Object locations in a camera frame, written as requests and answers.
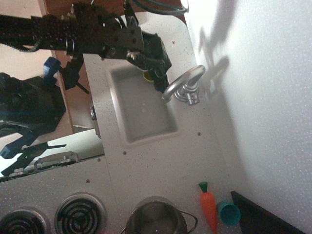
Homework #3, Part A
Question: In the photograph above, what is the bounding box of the black coil burner left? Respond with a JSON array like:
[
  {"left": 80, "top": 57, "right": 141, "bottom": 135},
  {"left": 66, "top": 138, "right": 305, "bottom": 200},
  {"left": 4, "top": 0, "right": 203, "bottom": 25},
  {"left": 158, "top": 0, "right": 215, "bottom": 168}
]
[{"left": 0, "top": 207, "right": 51, "bottom": 234}]

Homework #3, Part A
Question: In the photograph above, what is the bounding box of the teal plastic cup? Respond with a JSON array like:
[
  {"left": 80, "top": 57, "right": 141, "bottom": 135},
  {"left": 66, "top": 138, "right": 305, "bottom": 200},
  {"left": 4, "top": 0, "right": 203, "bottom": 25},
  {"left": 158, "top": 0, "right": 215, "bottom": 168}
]
[{"left": 216, "top": 201, "right": 241, "bottom": 226}]

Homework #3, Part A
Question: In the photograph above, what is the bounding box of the yellow-green plastic cup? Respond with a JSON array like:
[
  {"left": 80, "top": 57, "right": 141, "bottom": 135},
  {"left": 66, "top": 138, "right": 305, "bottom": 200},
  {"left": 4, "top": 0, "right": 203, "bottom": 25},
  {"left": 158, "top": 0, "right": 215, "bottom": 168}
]
[{"left": 143, "top": 71, "right": 154, "bottom": 83}]

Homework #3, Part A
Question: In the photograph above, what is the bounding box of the blue black clamp lower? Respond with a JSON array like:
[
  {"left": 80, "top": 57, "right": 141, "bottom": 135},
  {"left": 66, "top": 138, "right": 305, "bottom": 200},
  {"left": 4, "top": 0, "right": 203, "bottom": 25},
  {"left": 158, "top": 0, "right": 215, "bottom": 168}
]
[{"left": 0, "top": 134, "right": 66, "bottom": 176}]

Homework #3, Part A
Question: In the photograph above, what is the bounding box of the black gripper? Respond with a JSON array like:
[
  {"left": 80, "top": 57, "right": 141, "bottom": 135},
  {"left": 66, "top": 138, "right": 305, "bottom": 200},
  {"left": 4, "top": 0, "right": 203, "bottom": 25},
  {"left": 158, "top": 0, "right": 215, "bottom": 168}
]
[{"left": 126, "top": 31, "right": 172, "bottom": 93}]

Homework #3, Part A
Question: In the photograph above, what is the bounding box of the black coil burner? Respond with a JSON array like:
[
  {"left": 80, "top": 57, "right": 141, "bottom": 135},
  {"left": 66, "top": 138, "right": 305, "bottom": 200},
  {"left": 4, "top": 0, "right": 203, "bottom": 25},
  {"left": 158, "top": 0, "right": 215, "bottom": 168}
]
[
  {"left": 0, "top": 207, "right": 51, "bottom": 234},
  {"left": 54, "top": 193, "right": 108, "bottom": 234}
]

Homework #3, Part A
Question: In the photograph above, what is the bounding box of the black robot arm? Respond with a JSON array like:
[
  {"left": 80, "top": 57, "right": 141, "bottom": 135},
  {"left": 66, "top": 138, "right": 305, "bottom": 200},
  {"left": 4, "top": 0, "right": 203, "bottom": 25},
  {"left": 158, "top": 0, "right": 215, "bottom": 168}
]
[{"left": 0, "top": 1, "right": 172, "bottom": 92}]

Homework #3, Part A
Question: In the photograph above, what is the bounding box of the silver faucet base with knob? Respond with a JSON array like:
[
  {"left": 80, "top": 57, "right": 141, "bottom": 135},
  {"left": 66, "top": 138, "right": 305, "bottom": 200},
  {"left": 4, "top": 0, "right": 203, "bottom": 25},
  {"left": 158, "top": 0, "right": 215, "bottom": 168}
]
[{"left": 174, "top": 81, "right": 200, "bottom": 105}]

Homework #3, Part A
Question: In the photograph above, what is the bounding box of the black coil burner right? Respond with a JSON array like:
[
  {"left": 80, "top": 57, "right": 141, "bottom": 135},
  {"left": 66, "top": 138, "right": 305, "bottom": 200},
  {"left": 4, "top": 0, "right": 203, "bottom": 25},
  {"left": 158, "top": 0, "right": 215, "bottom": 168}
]
[{"left": 54, "top": 193, "right": 108, "bottom": 234}]

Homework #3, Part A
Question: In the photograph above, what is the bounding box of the white toy sink basin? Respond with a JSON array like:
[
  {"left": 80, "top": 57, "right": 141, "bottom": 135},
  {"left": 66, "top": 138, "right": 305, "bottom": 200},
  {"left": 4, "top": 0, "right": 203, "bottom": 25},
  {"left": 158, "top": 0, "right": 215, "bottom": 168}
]
[{"left": 106, "top": 63, "right": 178, "bottom": 146}]

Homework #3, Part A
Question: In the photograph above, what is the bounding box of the black panel at corner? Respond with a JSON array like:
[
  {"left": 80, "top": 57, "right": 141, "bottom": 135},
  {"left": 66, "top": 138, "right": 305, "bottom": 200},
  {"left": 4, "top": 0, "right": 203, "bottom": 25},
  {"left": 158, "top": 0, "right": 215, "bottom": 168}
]
[{"left": 231, "top": 191, "right": 303, "bottom": 234}]

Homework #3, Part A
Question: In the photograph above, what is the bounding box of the orange toy carrot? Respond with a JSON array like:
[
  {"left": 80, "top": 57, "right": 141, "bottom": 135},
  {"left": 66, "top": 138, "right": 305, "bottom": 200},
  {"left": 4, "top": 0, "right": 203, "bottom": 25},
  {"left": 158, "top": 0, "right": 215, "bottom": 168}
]
[{"left": 198, "top": 182, "right": 218, "bottom": 234}]

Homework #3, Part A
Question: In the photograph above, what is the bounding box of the black clip at top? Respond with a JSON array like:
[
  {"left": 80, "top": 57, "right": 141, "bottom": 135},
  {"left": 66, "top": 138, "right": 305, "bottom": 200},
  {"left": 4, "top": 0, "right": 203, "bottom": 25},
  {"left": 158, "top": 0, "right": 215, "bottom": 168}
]
[{"left": 123, "top": 0, "right": 139, "bottom": 26}]

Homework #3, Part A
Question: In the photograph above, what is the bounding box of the stainless steel pot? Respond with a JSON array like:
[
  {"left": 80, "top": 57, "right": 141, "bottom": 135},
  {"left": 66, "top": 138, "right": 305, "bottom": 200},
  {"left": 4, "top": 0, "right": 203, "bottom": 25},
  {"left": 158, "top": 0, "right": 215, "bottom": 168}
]
[{"left": 121, "top": 200, "right": 198, "bottom": 234}]

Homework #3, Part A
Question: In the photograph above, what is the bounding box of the silver cabinet knob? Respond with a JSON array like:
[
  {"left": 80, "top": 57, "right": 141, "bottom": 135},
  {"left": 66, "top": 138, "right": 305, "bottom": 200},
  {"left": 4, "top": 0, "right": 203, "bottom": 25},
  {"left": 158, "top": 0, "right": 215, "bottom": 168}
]
[{"left": 90, "top": 105, "right": 97, "bottom": 121}]

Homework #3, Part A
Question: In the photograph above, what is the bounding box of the silver curved faucet spout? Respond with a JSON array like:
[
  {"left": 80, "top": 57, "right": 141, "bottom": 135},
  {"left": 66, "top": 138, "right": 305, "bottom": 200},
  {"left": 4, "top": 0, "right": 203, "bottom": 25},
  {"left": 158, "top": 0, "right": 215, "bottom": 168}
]
[{"left": 162, "top": 65, "right": 206, "bottom": 102}]

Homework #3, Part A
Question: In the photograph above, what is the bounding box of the silver oven door handle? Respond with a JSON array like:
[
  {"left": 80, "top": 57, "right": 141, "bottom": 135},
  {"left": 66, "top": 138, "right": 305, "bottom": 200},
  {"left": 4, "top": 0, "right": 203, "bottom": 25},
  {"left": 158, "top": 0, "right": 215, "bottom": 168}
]
[{"left": 34, "top": 151, "right": 79, "bottom": 172}]

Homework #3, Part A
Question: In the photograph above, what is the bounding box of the dark green cable loop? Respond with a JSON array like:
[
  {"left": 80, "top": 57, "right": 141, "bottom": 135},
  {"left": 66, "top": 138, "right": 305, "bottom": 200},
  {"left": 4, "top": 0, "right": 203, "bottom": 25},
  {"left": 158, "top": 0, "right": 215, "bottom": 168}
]
[{"left": 131, "top": 0, "right": 190, "bottom": 15}]

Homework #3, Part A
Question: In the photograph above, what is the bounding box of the black bag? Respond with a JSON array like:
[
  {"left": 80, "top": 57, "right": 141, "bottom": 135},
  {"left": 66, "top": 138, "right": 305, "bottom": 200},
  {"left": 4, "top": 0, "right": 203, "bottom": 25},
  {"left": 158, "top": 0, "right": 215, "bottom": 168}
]
[{"left": 0, "top": 73, "right": 66, "bottom": 136}]

